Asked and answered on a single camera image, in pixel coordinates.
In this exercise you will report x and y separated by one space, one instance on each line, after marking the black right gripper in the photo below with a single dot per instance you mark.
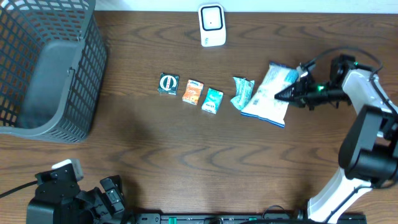
300 91

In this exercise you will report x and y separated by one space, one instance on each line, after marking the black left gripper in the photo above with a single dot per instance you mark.
111 195

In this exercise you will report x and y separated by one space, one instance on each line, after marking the cream wet wipes pack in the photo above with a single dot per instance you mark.
263 105

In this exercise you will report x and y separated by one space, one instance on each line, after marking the teal wipes pack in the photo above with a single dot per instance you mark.
244 88

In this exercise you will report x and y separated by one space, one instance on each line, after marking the green tissue pack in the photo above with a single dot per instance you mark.
212 101

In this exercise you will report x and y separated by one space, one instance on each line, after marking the orange tissue pack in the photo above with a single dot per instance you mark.
193 92

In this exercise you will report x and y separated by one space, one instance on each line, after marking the dark green round-logo box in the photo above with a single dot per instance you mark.
168 83

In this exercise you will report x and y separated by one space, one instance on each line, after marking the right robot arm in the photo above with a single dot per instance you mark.
368 155

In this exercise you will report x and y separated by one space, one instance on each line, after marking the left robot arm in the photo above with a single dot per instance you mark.
45 215

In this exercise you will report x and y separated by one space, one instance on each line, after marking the white barcode scanner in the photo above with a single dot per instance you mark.
212 25

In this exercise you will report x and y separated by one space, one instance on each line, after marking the dark grey plastic mesh basket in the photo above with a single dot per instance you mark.
53 60

